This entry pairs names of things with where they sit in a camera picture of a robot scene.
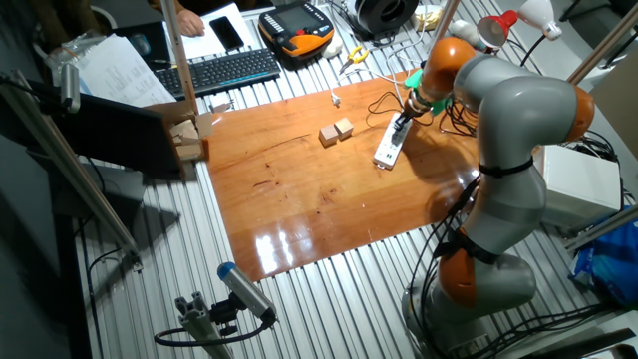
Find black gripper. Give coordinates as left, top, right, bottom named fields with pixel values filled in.
left=393, top=97, right=429, bottom=133

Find black power cord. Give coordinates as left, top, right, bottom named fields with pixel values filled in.
left=365, top=91, right=479, bottom=137

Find white power strip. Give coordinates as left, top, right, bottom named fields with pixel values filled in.
left=372, top=112, right=414, bottom=172

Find person's hand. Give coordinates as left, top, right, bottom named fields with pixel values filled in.
left=176, top=7, right=205, bottom=38

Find light wooden cube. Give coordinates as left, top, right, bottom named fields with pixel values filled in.
left=333, top=117, right=355, bottom=141
left=318, top=124, right=340, bottom=149

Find white rounded object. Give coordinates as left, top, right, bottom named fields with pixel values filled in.
left=321, top=34, right=345, bottom=60

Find yellowish plastic bag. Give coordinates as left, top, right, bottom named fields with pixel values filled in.
left=412, top=4, right=445, bottom=32

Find black filament spool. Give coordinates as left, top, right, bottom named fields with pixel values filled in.
left=356, top=0, right=421, bottom=36

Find red desk lamp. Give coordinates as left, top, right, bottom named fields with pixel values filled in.
left=477, top=9, right=547, bottom=66

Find orange black teach pendant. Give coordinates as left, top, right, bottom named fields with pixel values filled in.
left=257, top=0, right=336, bottom=60

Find orange wooden board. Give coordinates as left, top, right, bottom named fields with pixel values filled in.
left=203, top=69, right=549, bottom=284

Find white desk lamp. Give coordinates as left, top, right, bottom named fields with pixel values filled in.
left=516, top=0, right=563, bottom=42

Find black computer keyboard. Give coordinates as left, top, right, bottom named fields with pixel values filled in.
left=154, top=47, right=283, bottom=100

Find white storage box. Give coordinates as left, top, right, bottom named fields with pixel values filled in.
left=532, top=143, right=623, bottom=231

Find black smartphone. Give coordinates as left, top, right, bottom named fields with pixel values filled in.
left=208, top=15, right=245, bottom=52

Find small wooden block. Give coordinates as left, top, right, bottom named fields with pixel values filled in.
left=174, top=142, right=203, bottom=162
left=169, top=119, right=199, bottom=146

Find brown cardboard panel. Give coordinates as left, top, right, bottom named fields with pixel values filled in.
left=587, top=49, right=638, bottom=146

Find white paper sheet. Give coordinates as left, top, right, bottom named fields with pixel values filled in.
left=178, top=2, right=255, bottom=61

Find blue plastic bag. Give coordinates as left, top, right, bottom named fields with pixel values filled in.
left=569, top=208, right=638, bottom=308

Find black mouse pad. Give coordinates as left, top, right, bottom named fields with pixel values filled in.
left=112, top=20, right=173, bottom=71

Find dark computer mouse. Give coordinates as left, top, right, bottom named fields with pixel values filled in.
left=130, top=33, right=152, bottom=57

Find short aluminium profile stub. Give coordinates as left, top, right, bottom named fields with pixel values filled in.
left=173, top=291, right=235, bottom=359

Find printed paper stack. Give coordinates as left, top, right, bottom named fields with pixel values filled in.
left=74, top=33, right=178, bottom=109

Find black monitor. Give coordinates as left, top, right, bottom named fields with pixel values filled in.
left=27, top=79, right=183, bottom=180

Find clear plastic bag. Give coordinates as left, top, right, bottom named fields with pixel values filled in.
left=47, top=29, right=109, bottom=71

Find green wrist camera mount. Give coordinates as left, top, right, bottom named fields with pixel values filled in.
left=403, top=68, right=454, bottom=117

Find white cable with plug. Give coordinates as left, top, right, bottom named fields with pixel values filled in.
left=328, top=47, right=430, bottom=117

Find yellow handled pliers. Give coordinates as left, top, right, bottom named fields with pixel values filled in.
left=338, top=45, right=371, bottom=76

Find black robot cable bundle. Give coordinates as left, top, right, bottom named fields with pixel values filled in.
left=406, top=174, right=482, bottom=359

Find black cable coil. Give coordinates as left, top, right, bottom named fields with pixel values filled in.
left=562, top=129, right=624, bottom=161

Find silver camera blue end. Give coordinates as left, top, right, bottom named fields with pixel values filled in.
left=216, top=261, right=278, bottom=325

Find black camera bracket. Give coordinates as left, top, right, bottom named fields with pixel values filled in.
left=208, top=293, right=240, bottom=338

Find black camera cable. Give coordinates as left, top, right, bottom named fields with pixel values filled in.
left=153, top=318, right=275, bottom=348

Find silver depth camera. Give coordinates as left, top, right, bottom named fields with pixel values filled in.
left=59, top=62, right=82, bottom=115

